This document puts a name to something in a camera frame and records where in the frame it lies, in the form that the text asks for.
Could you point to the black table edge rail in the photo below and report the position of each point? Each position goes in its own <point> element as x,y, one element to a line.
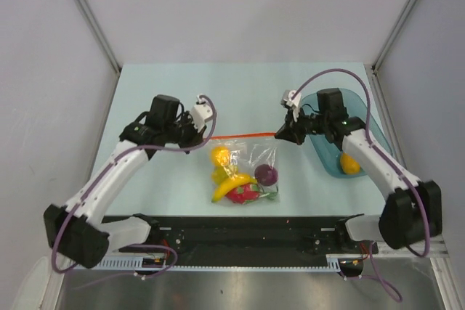
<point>263,241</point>

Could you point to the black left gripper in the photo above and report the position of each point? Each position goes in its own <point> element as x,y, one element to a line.
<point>195,138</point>

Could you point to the orange fruit toy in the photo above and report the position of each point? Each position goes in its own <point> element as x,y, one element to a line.
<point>349,165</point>

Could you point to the yellow banana toy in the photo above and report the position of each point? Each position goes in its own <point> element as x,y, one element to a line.
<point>231,183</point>

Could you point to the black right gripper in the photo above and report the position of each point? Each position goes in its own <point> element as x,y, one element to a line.
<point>291,131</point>

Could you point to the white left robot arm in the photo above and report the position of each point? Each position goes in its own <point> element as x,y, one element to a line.
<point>76,232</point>

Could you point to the purple onion toy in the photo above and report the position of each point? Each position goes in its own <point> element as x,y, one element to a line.
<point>266,175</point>

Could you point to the red dragon fruit toy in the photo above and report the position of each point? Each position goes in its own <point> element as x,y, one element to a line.
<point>249,193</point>

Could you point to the yellow lemon toy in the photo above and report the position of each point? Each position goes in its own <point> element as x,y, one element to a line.
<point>220,156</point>

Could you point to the teal plastic fruit tray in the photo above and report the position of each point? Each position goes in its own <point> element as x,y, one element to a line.
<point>329,154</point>

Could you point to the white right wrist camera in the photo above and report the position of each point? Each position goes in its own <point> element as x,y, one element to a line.
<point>291,100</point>

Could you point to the white slotted cable duct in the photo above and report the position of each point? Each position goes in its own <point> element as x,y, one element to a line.
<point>134,263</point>

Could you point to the clear zip bag orange zipper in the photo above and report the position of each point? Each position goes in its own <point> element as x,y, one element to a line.
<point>247,151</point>

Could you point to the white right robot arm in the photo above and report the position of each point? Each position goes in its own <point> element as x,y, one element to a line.
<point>412,211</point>

